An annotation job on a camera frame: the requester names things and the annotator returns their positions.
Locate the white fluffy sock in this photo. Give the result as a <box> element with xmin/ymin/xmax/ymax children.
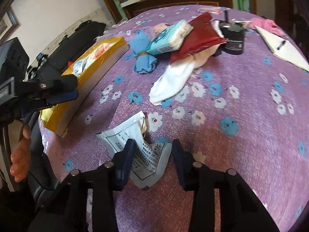
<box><xmin>149</xmin><ymin>44</ymin><xmax>220</xmax><ymax>106</ymax></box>

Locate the white plastic snack packet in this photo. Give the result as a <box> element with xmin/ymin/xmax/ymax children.
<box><xmin>72</xmin><ymin>43</ymin><xmax>114</xmax><ymax>77</ymax></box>

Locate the person's left hand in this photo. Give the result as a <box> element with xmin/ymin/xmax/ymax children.
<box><xmin>10</xmin><ymin>124</ymin><xmax>31</xmax><ymax>183</ymax></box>

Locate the black leather chair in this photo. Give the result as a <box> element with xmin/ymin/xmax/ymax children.
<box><xmin>26</xmin><ymin>20</ymin><xmax>106</xmax><ymax>81</ymax></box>

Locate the purple floral tablecloth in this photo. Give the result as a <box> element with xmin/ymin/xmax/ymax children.
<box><xmin>38</xmin><ymin>4</ymin><xmax>309</xmax><ymax>232</ymax></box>

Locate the blue towel bundle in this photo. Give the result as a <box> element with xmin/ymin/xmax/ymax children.
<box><xmin>125</xmin><ymin>30</ymin><xmax>158</xmax><ymax>74</ymax></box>

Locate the teal tissue pack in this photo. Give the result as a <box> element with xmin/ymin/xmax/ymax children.
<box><xmin>146</xmin><ymin>20</ymin><xmax>193</xmax><ymax>55</ymax></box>

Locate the red plastic bag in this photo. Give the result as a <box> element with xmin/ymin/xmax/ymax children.
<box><xmin>170</xmin><ymin>12</ymin><xmax>226</xmax><ymax>63</ymax></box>

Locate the black cylindrical motor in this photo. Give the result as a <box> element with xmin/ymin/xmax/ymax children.
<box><xmin>219</xmin><ymin>9</ymin><xmax>246</xmax><ymax>55</ymax></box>

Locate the pink plush toy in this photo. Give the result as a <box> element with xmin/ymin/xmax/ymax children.
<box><xmin>152</xmin><ymin>23</ymin><xmax>170</xmax><ymax>35</ymax></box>

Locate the white open notebook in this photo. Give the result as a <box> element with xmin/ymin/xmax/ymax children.
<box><xmin>256</xmin><ymin>27</ymin><xmax>308</xmax><ymax>72</ymax></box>

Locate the black pen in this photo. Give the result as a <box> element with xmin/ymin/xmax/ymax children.
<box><xmin>277</xmin><ymin>40</ymin><xmax>286</xmax><ymax>50</ymax></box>

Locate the pink fluffy cloth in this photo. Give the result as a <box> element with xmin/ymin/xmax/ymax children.
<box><xmin>243</xmin><ymin>17</ymin><xmax>284</xmax><ymax>37</ymax></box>

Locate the pink mask packet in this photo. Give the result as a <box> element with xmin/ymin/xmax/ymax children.
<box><xmin>197</xmin><ymin>6</ymin><xmax>223</xmax><ymax>15</ymax></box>

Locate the framed wall picture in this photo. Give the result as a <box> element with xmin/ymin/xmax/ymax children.
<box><xmin>0</xmin><ymin>7</ymin><xmax>19</xmax><ymax>44</ymax></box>

